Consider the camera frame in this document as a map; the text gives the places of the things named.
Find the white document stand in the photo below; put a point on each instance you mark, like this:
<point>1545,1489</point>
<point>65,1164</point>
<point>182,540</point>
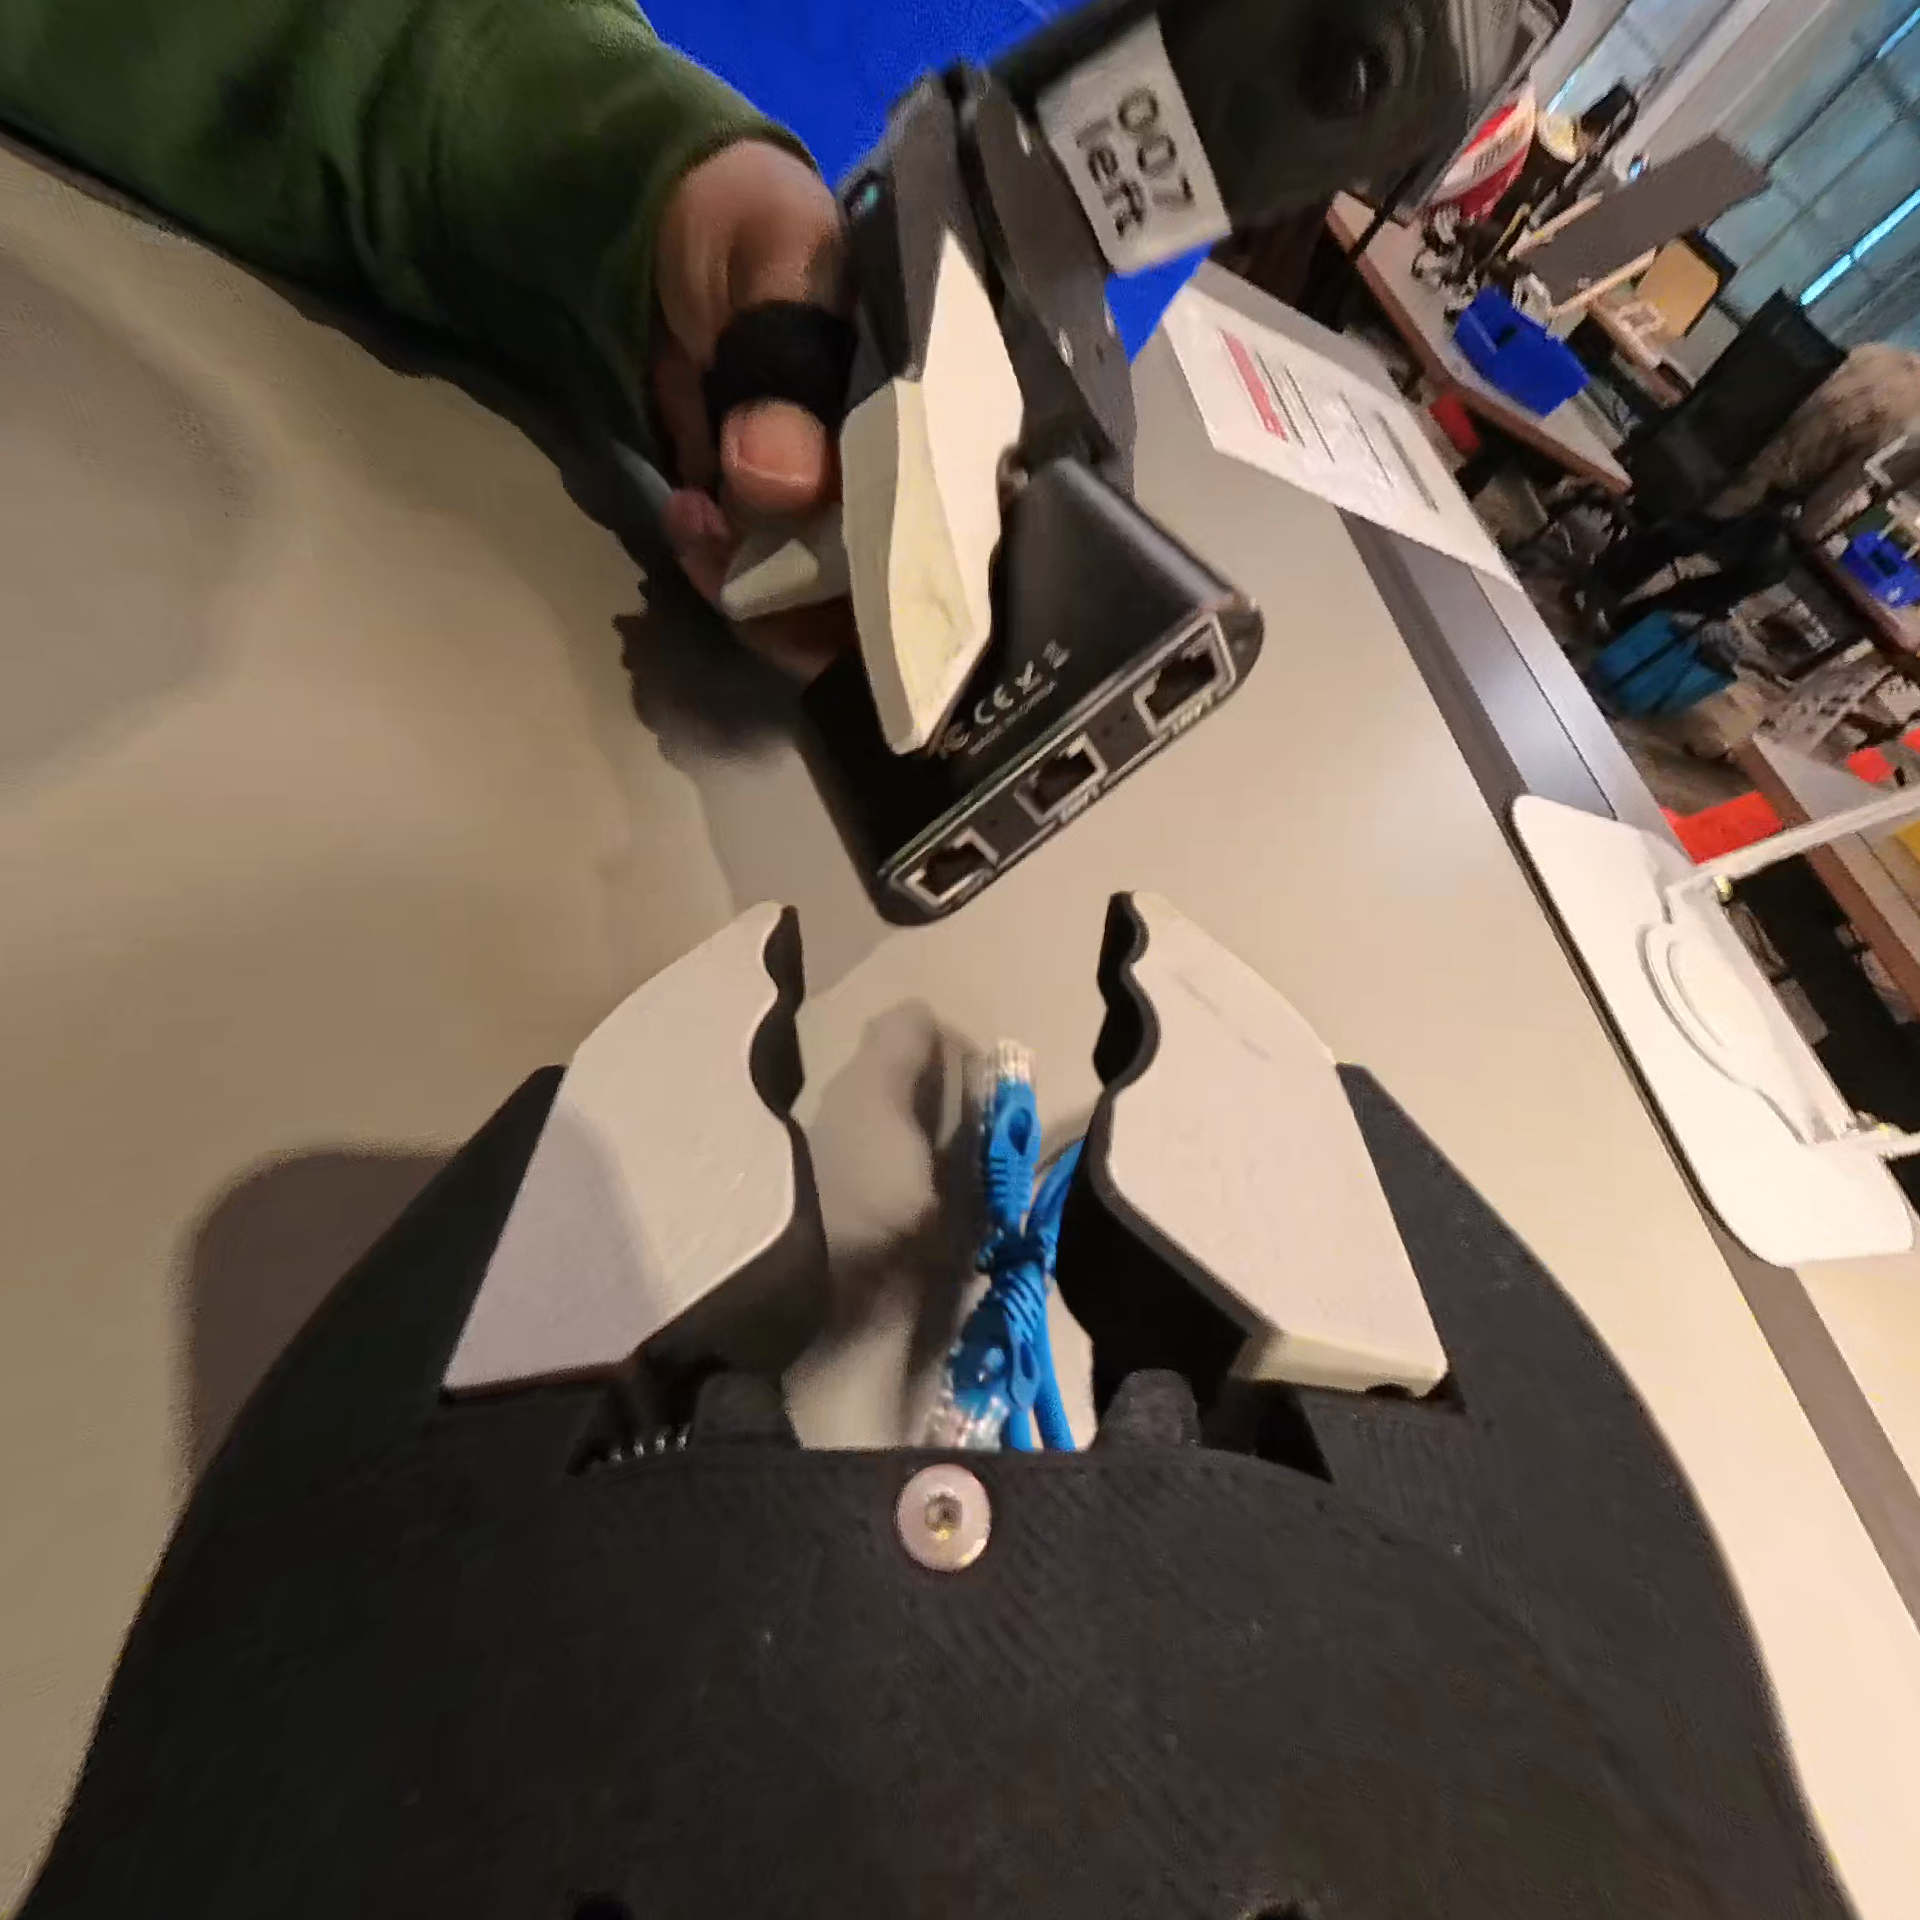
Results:
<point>1650,1050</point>

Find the black ethernet switch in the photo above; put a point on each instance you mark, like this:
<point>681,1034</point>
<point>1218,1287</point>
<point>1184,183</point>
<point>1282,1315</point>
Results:
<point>1110,585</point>

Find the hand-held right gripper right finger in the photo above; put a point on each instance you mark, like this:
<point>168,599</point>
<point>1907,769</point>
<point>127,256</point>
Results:
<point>1260,1185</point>

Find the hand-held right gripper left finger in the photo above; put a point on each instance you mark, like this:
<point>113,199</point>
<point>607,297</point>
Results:
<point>660,1185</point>

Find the teal bag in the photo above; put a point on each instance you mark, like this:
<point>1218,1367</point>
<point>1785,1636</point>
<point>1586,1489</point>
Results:
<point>1658,667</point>

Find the small blue plastic bin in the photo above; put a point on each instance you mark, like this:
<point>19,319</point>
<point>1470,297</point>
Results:
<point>1515,345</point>

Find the background work table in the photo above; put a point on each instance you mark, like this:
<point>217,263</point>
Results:
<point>1559,434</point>

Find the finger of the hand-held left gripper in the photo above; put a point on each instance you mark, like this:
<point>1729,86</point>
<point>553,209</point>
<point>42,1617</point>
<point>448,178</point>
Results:
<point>931,524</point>

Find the laminated white paper sign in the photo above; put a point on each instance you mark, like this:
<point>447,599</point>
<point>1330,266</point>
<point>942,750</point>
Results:
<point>1335,434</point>

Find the person's left forearm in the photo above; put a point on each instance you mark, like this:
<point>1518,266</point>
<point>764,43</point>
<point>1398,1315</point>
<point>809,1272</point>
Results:
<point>376,148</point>

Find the person's left hand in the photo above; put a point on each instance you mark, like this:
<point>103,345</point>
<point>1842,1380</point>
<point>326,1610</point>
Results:
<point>750,240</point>

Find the black office chair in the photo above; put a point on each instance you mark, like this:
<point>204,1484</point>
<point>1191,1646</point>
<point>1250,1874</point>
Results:
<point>1739,406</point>

